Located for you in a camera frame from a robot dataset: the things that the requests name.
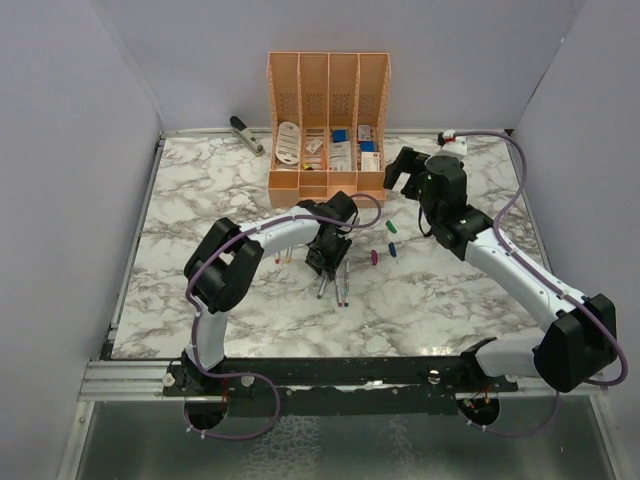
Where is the white pen green end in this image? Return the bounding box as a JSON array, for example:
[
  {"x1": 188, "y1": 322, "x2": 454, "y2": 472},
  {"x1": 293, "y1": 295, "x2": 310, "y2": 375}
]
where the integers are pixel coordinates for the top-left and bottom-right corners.
[{"x1": 316, "y1": 276, "x2": 328, "y2": 299}]

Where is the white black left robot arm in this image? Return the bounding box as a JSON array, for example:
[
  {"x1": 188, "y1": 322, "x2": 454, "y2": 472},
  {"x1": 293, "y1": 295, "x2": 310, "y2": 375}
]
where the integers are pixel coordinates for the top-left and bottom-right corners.
[{"x1": 184, "y1": 191, "x2": 358, "y2": 395}]

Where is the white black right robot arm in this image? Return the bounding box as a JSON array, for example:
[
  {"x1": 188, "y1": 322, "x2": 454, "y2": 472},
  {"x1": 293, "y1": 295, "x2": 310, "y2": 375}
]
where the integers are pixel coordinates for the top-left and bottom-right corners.
[{"x1": 384, "y1": 147, "x2": 619, "y2": 393}]

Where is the white pen blue end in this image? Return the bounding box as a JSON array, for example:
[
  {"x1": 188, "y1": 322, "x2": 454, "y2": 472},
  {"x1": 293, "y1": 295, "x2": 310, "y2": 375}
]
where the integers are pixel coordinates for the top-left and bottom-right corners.
[{"x1": 343, "y1": 259, "x2": 350, "y2": 307}]

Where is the white pen magenta end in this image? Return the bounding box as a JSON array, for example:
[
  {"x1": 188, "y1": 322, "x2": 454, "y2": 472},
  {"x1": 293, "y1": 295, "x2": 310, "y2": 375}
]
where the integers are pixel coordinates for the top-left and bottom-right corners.
[{"x1": 334, "y1": 271, "x2": 343, "y2": 307}]

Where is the green pen cap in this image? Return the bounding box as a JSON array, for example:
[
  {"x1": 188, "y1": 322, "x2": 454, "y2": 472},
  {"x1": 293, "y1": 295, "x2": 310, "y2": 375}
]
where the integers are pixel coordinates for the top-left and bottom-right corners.
[{"x1": 386, "y1": 220, "x2": 397, "y2": 234}]

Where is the white red staples box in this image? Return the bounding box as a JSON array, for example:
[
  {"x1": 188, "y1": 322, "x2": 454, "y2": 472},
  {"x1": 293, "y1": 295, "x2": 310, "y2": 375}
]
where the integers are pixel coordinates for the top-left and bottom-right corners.
[{"x1": 360, "y1": 152, "x2": 381, "y2": 172}]

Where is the blue eraser box lower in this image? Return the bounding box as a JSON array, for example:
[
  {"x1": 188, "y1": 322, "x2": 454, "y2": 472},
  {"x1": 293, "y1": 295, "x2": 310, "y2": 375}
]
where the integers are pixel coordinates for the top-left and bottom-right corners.
[{"x1": 360, "y1": 141, "x2": 377, "y2": 152}]

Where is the blue eraser box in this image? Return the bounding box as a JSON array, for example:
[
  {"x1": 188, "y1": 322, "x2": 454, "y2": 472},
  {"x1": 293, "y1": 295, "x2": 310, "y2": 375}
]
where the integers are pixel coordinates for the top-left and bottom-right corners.
[
  {"x1": 360, "y1": 141, "x2": 377, "y2": 152},
  {"x1": 332, "y1": 129, "x2": 348, "y2": 143}
]

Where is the blue eraser box upper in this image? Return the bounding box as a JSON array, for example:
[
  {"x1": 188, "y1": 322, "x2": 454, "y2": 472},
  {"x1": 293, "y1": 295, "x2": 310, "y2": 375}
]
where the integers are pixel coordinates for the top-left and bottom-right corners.
[{"x1": 332, "y1": 129, "x2": 348, "y2": 143}]

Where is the orange plastic desk organizer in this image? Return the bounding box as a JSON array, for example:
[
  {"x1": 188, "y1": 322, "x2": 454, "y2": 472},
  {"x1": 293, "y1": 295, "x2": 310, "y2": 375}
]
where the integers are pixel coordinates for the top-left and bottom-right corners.
[{"x1": 267, "y1": 52, "x2": 391, "y2": 207}]

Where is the small white packet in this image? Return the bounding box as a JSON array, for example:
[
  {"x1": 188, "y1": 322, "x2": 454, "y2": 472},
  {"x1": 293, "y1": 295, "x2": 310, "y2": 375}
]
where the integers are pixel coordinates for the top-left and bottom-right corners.
[{"x1": 305, "y1": 138, "x2": 323, "y2": 154}]

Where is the white oval label card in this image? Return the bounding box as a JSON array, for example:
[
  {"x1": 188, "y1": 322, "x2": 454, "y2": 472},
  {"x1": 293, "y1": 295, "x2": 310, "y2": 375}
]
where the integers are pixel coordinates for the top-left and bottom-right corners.
[{"x1": 275, "y1": 121, "x2": 301, "y2": 165}]

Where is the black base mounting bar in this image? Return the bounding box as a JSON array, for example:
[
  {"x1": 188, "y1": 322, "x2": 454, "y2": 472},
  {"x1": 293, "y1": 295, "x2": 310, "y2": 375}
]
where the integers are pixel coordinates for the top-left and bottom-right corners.
[{"x1": 163, "y1": 352, "x2": 517, "y2": 417}]

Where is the black grey stapler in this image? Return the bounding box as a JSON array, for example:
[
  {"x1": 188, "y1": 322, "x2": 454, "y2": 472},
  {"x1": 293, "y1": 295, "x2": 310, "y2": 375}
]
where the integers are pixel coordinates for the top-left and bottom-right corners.
[{"x1": 229, "y1": 116, "x2": 264, "y2": 156}]

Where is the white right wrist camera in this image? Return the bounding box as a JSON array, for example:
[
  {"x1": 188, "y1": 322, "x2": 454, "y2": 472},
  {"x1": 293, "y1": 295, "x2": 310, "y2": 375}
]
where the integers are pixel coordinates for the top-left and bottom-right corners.
[{"x1": 435, "y1": 130, "x2": 468, "y2": 160}]

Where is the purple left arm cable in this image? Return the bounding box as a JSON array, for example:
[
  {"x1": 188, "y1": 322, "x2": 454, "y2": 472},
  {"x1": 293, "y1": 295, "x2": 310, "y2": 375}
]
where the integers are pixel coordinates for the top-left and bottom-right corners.
[{"x1": 185, "y1": 193, "x2": 381, "y2": 441}]

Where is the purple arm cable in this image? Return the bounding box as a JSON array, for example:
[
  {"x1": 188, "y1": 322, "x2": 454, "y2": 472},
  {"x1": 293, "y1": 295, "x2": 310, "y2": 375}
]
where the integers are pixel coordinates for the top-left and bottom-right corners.
[
  {"x1": 454, "y1": 129, "x2": 630, "y2": 437},
  {"x1": 185, "y1": 193, "x2": 381, "y2": 441}
]

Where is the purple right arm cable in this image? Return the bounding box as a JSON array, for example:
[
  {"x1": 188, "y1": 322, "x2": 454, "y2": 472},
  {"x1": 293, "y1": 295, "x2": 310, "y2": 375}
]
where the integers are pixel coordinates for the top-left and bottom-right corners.
[{"x1": 454, "y1": 129, "x2": 630, "y2": 437}]

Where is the aluminium table edge rail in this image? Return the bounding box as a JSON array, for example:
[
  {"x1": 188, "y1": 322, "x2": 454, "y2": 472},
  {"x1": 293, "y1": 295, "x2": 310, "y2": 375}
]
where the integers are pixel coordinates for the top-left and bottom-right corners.
[{"x1": 56, "y1": 132, "x2": 164, "y2": 479}]

